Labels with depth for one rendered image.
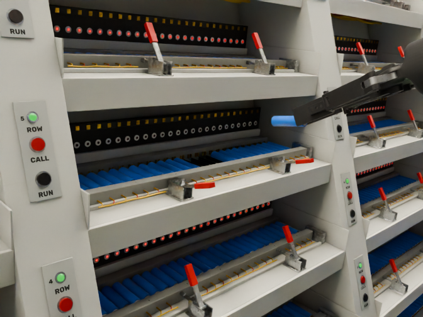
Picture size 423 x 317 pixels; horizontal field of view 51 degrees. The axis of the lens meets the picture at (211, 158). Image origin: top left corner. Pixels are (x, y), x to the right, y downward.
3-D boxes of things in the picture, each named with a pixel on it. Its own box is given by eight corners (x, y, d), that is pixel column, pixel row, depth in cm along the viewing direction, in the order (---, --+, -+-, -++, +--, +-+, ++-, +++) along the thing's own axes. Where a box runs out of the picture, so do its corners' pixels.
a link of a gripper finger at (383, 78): (416, 80, 59) (403, 78, 55) (378, 94, 62) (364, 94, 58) (410, 62, 59) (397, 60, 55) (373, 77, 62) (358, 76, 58)
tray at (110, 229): (328, 182, 100) (335, 142, 98) (87, 260, 59) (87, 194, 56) (260, 159, 114) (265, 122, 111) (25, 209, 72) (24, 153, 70)
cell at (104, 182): (95, 181, 74) (116, 194, 70) (85, 183, 73) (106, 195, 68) (95, 171, 74) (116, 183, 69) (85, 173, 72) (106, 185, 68)
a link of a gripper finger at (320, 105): (340, 104, 66) (330, 105, 64) (313, 115, 70) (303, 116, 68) (338, 95, 66) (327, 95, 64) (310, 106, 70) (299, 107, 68)
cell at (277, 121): (269, 119, 77) (301, 119, 72) (275, 114, 78) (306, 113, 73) (273, 128, 77) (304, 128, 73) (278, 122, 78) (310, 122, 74)
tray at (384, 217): (448, 205, 149) (458, 166, 145) (362, 256, 107) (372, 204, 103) (390, 186, 162) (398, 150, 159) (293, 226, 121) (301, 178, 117)
